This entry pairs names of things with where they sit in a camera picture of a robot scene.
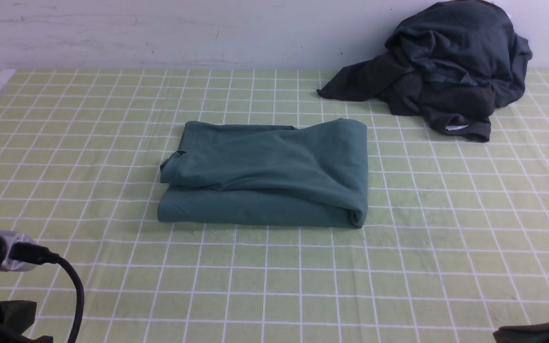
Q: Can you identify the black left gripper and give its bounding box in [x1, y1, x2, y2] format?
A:
[0, 300, 54, 343]

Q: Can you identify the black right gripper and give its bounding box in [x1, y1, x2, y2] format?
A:
[493, 322, 549, 343]

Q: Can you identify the green long-sleeve top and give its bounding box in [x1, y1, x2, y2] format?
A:
[157, 119, 368, 229]

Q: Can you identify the green checkered tablecloth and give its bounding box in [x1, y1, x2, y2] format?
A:
[0, 69, 549, 343]

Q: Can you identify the dark teal crumpled garment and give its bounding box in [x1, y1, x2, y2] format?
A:
[384, 0, 532, 107]

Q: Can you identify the dark brown crumpled garment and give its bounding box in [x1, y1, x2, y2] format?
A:
[317, 48, 495, 143]

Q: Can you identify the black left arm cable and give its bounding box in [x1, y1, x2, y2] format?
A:
[10, 243, 85, 343]

